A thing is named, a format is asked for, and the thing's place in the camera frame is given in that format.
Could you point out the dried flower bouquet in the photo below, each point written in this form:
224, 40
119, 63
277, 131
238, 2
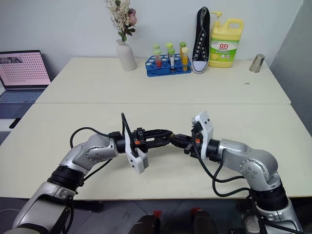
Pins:
122, 17

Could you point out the black canvas sneaker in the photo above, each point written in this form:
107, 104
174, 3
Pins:
201, 44

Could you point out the open laptop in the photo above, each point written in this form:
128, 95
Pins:
23, 70

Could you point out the metal cup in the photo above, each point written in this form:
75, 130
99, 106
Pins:
257, 63

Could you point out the green-capped test tube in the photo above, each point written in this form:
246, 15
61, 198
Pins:
156, 46
169, 45

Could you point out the blue test tube rack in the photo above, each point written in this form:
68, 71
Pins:
168, 72

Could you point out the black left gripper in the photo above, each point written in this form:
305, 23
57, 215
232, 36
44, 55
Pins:
140, 136

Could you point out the green-capped tube orange liquid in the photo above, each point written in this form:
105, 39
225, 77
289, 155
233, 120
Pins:
182, 48

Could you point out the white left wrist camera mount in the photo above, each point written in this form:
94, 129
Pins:
137, 162

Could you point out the green-capped tube red liquid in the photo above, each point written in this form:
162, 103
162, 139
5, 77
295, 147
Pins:
158, 59

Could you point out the yellow-capped tube orange liquid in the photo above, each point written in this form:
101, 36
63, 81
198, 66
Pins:
185, 59

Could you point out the white ceramic vase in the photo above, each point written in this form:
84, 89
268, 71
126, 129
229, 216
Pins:
126, 57

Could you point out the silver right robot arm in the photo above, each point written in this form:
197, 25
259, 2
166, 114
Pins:
253, 161

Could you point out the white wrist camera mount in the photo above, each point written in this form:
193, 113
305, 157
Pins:
207, 126
137, 162

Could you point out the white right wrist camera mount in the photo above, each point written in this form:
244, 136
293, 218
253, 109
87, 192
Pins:
207, 126

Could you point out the green-capped tube white label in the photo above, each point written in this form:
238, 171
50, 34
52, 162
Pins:
172, 61

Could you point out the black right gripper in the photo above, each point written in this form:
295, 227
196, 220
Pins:
198, 146

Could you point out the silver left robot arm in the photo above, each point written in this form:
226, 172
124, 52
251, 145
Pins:
80, 154

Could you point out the yellow detergent pump bottle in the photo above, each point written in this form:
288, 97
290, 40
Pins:
223, 48

